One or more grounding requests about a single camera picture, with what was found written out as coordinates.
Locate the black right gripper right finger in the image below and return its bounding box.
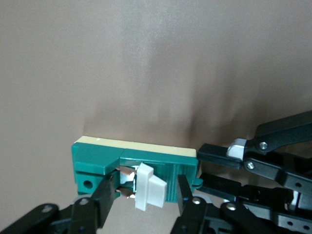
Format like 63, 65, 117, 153
170, 174, 269, 234

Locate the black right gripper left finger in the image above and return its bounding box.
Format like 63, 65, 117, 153
0, 174, 120, 234

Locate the green terminal block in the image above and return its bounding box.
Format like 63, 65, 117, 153
71, 136, 203, 211

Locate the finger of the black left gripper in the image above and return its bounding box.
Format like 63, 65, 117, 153
198, 173, 312, 234
196, 111, 312, 195

